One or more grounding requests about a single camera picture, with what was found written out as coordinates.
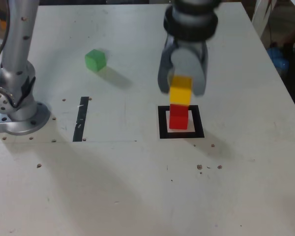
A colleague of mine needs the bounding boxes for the green cube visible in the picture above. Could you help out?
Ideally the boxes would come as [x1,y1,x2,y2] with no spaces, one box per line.
[85,48,107,72]

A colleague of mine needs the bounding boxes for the black tape strip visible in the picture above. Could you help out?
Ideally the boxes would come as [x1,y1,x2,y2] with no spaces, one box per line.
[72,96,89,143]

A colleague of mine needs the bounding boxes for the red cube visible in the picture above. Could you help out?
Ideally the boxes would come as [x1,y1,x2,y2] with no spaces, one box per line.
[169,103,189,130]

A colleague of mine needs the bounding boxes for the blue plastic object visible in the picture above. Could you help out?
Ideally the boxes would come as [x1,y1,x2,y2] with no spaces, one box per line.
[266,46,290,72]

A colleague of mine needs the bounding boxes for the black tape square outline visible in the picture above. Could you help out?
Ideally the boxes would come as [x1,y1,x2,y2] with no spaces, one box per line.
[157,105,205,140]

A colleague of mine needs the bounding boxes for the yellow cube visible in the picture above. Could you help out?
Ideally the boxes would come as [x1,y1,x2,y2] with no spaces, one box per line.
[169,75,193,106]

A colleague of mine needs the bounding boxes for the white frame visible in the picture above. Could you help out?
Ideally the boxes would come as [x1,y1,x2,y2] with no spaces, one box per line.
[251,0,278,39]

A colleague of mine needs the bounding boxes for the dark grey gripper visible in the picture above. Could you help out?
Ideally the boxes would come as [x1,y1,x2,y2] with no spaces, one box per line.
[157,35,209,97]

